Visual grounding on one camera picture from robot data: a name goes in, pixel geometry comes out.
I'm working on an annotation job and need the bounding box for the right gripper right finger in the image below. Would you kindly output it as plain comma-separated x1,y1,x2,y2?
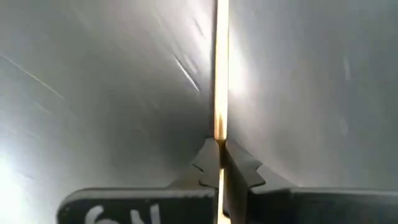
223,139,398,224

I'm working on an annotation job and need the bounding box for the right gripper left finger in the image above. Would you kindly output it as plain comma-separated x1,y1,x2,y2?
57,138,222,224

